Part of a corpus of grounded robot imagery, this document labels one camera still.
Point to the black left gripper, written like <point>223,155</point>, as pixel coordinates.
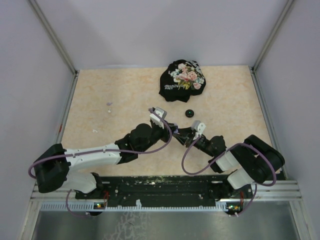
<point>166,132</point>

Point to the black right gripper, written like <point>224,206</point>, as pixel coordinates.
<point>183,138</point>

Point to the black earbud charging case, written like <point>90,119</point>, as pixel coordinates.
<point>189,113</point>

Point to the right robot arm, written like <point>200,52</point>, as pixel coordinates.
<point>252,161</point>

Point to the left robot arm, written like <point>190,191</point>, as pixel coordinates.
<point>59,168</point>

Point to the black floral folded shirt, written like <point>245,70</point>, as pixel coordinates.
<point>181,80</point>

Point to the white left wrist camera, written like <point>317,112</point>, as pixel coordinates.
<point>157,116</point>

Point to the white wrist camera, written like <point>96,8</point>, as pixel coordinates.
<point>198,128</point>
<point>157,116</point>

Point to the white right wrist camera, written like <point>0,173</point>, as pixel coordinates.
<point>198,128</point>

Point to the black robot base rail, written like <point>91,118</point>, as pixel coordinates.
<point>165,191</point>

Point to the right aluminium frame post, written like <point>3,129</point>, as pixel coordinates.
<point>289,4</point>

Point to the aluminium frame post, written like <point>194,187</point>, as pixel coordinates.
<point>53,37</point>
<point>289,4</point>

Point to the left aluminium frame post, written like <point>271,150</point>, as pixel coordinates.
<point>53,37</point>

